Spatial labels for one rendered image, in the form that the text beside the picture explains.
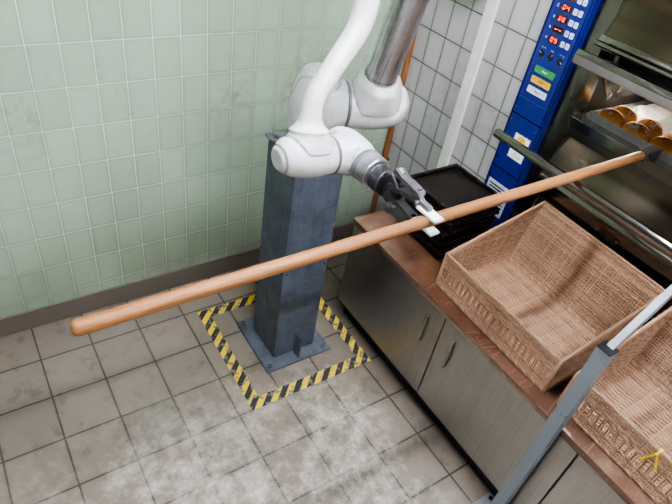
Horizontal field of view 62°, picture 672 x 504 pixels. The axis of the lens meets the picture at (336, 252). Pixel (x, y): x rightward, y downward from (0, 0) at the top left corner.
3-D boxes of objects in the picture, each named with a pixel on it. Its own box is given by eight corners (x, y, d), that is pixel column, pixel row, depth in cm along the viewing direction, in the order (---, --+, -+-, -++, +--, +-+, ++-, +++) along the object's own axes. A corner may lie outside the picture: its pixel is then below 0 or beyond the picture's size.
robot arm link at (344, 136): (374, 179, 154) (336, 184, 147) (343, 152, 163) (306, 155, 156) (386, 145, 148) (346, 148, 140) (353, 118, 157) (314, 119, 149)
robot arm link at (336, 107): (283, 116, 192) (288, 54, 178) (333, 118, 197) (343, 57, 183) (289, 140, 180) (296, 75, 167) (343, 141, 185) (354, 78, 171)
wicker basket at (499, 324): (519, 252, 234) (545, 198, 216) (632, 347, 199) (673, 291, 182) (431, 282, 210) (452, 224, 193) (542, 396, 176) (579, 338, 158)
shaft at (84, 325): (74, 342, 93) (71, 329, 91) (69, 329, 95) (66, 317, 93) (643, 161, 178) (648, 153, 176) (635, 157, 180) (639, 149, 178)
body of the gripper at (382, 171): (392, 158, 144) (415, 177, 138) (385, 186, 149) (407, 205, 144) (369, 164, 140) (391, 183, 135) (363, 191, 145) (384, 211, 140)
